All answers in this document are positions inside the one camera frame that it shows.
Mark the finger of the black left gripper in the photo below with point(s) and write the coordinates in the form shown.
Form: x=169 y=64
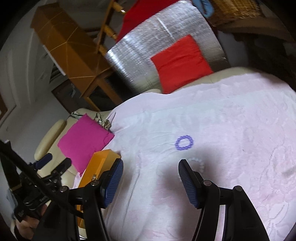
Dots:
x=43 y=161
x=59 y=170

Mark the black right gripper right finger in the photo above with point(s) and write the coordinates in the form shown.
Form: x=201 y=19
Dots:
x=201 y=193

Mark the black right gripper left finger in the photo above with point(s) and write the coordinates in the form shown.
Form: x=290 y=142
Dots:
x=102 y=189

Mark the person left hand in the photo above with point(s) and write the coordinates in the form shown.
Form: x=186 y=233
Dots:
x=25 y=229

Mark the orange storage box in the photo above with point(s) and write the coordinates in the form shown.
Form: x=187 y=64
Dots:
x=92 y=220

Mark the magenta cushion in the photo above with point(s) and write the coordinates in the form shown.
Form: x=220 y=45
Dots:
x=82 y=140

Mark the wooden side table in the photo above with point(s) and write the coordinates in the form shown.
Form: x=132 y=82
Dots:
x=104 y=69

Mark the orange cardboard box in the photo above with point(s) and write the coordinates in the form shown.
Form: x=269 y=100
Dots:
x=71 y=48

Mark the silver foil insulation sheet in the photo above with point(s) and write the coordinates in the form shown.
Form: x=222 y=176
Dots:
x=131 y=56

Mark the red cushion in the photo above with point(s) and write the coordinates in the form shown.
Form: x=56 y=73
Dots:
x=180 y=64

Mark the wicker basket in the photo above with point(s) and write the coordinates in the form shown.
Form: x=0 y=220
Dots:
x=226 y=11

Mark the blue cloth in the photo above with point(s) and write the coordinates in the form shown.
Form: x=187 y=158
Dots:
x=204 y=6

